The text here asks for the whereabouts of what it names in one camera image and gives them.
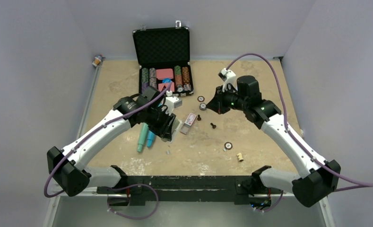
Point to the brown poker chip top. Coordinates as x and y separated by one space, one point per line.
201 99

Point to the red white staple box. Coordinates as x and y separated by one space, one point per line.
188 123

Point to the light wooden chess piece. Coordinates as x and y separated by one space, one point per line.
240 157

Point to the black poker chip case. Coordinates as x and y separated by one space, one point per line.
165 51

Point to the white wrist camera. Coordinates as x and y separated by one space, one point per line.
228 77
171 102

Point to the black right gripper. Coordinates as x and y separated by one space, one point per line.
217 103

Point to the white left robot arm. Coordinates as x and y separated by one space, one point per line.
68 166

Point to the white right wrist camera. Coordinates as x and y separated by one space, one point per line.
228 77

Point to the beige green stapler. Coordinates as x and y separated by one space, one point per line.
177 124

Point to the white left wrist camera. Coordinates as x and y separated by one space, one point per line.
171 102

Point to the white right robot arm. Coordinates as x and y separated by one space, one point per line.
316 177

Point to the brown poker chip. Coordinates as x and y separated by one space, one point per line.
201 99
228 146

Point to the green marker pen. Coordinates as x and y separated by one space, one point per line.
142 137

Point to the blue marker pen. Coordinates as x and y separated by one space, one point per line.
150 139

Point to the black table frame rail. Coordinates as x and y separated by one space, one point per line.
138 190

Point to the small bottle in corner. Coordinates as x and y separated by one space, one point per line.
98 59

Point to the brown poker chip bottom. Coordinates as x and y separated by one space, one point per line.
228 146

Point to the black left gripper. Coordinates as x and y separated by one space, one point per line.
167 125

